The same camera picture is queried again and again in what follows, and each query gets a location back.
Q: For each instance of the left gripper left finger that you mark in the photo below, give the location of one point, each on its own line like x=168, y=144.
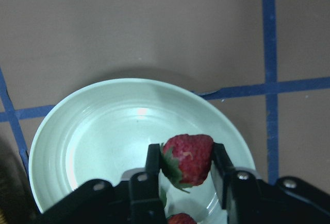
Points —
x=152, y=167

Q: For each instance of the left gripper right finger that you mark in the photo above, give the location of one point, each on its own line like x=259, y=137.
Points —
x=221, y=170

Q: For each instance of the red strawberry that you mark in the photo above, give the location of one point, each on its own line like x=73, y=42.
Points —
x=186, y=160
x=181, y=218

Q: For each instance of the light green plate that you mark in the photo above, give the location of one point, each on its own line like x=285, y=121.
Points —
x=104, y=129

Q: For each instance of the wicker fruit basket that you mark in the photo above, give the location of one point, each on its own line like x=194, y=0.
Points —
x=13, y=196

